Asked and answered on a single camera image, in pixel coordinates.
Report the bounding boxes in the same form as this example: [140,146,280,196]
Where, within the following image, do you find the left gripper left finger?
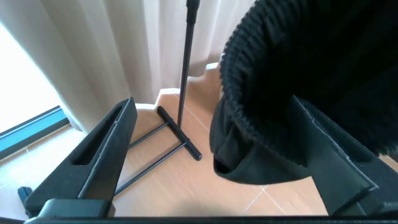
[24,96,138,218]

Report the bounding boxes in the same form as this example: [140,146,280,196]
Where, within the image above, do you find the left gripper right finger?
[290,95,398,216]

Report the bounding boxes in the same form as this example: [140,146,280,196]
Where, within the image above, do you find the black shorts with white logo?
[210,0,398,186]

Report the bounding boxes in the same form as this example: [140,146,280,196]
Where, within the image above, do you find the black clothes rack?
[17,0,203,218]

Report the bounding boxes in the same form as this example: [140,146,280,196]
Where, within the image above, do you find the window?
[0,21,71,161]

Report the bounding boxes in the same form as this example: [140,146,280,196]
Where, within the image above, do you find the beige curtain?
[0,0,256,133]

